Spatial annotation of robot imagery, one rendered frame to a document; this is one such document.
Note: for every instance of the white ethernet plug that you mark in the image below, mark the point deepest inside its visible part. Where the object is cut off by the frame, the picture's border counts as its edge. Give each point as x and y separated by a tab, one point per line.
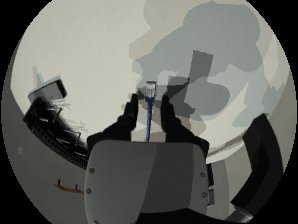
150	89

